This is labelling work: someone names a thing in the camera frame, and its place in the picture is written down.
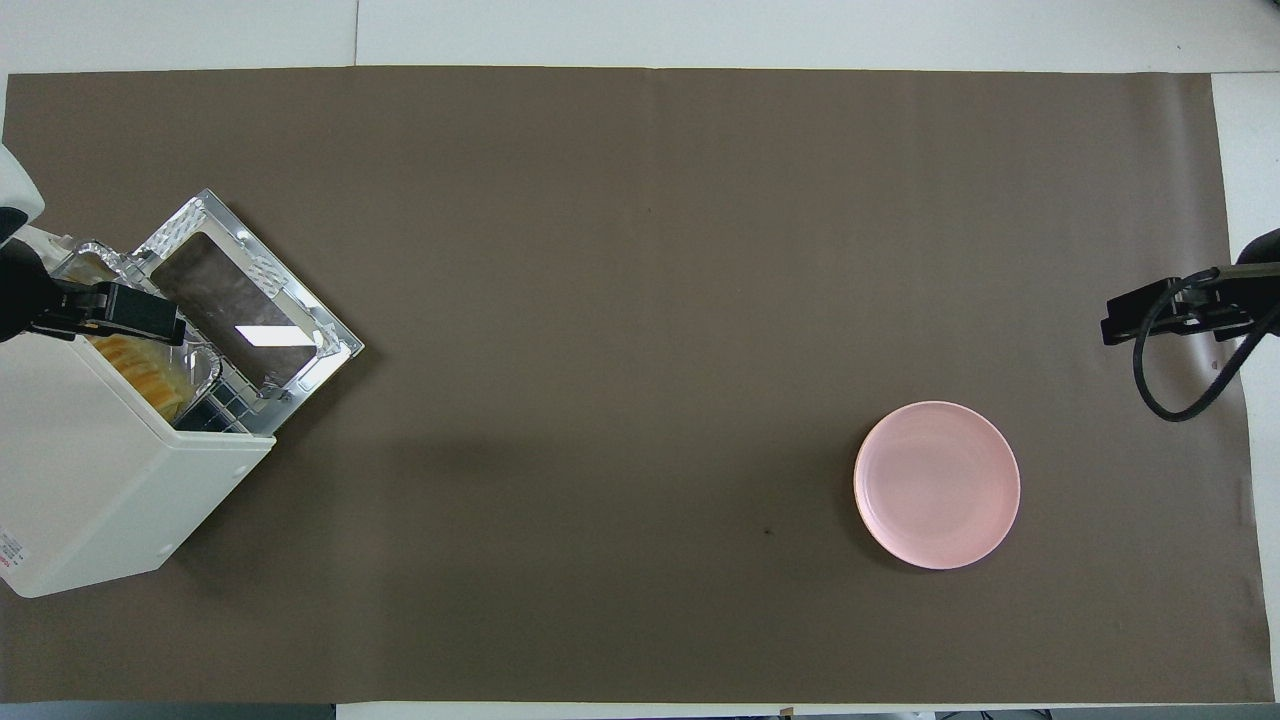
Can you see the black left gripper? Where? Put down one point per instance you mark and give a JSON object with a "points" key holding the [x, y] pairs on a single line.
{"points": [[20, 295]]}

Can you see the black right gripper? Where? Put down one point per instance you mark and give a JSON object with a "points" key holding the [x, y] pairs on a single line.
{"points": [[1262, 290]]}

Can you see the yellow ridged bread loaf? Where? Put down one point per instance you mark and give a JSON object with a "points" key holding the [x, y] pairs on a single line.
{"points": [[140, 375]]}

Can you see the silver foil baking tray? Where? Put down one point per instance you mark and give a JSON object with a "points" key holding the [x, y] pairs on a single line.
{"points": [[205, 370]]}

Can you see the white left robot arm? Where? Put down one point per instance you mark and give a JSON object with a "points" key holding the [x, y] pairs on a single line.
{"points": [[12, 185]]}

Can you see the glass oven door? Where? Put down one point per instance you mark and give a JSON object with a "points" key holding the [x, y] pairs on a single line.
{"points": [[240, 300]]}

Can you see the cream toaster oven body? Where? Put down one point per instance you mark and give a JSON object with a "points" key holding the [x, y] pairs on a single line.
{"points": [[90, 480]]}

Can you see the pink round plate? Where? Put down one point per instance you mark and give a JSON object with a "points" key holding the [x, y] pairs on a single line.
{"points": [[935, 485]]}

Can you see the brown table mat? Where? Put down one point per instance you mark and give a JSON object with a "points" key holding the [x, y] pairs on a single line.
{"points": [[600, 400]]}

